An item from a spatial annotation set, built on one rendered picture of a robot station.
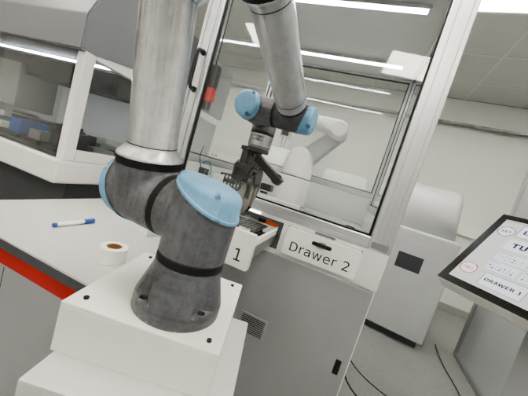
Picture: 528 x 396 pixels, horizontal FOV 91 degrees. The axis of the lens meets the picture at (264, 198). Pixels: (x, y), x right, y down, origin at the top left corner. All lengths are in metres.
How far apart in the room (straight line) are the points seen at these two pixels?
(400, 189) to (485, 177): 3.45
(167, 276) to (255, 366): 0.92
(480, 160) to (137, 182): 4.29
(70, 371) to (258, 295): 0.78
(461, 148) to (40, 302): 4.39
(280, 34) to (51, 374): 0.61
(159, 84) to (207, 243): 0.26
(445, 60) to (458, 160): 3.30
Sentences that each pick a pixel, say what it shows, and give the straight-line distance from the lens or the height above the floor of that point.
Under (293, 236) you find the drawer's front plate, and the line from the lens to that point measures 1.04.
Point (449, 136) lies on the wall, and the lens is 4.44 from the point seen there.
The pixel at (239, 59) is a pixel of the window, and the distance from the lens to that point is 1.27.
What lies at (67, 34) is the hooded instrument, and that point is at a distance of 1.47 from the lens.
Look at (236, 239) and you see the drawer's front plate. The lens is 0.76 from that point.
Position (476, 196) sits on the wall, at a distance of 4.42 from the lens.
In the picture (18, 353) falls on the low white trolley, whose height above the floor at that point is 0.49.
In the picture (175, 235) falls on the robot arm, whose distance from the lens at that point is 0.42.
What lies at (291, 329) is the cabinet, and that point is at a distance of 1.18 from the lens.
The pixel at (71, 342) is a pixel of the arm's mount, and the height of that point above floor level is 0.78.
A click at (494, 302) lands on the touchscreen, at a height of 0.96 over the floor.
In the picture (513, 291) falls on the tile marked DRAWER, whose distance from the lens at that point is 0.91.
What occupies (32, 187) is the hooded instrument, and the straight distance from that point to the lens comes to 1.64.
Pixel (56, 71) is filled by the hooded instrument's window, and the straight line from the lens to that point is 1.49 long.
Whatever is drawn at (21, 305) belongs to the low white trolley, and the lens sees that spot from 0.93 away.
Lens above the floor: 1.11
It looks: 6 degrees down
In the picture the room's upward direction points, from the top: 17 degrees clockwise
